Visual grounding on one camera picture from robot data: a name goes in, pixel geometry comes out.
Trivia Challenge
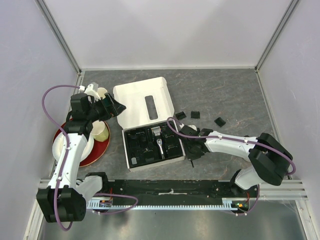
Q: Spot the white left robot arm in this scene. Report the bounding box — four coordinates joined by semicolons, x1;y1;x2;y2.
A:
36;93;126;223

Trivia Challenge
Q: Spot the white cardboard box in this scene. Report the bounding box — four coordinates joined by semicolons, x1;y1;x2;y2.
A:
112;76;187;173

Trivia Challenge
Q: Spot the white plate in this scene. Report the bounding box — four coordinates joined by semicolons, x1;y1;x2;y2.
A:
52;132;94;161

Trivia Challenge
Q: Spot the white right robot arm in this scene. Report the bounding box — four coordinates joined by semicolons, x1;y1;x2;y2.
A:
153;94;293;197

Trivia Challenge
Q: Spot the red round plate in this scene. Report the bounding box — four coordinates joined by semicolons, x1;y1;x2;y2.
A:
53;130;110;168

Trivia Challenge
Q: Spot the black plastic tray insert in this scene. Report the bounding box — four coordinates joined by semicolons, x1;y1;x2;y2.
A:
123;121;186;172

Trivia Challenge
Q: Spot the cream paper cup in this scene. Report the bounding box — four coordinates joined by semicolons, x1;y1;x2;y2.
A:
97;87;108;100
90;120;110;142

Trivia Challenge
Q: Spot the black comb guard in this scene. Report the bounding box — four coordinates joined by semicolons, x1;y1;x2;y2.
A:
190;110;201;119
175;111;187;120
214;117;226;128

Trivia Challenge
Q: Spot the white slotted cable duct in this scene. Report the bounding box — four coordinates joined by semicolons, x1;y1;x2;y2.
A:
86;196;250;211

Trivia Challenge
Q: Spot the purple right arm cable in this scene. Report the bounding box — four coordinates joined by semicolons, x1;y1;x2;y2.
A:
166;117;298;217

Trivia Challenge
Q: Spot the small white oil bottle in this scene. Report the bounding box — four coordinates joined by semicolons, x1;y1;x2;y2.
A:
131;157;137;165

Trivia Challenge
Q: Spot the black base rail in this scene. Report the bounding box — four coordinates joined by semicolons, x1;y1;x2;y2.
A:
102;179;258;202

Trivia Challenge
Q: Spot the black power cable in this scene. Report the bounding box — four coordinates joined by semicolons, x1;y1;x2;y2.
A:
134;131;148;145

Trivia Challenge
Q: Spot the black silver hair clipper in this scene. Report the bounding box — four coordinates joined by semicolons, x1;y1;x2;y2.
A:
151;126;165;160

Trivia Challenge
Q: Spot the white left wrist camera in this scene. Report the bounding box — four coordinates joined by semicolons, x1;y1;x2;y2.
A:
79;82;101;102

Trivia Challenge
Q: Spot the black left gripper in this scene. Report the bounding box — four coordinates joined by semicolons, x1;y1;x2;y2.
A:
86;92;126;123

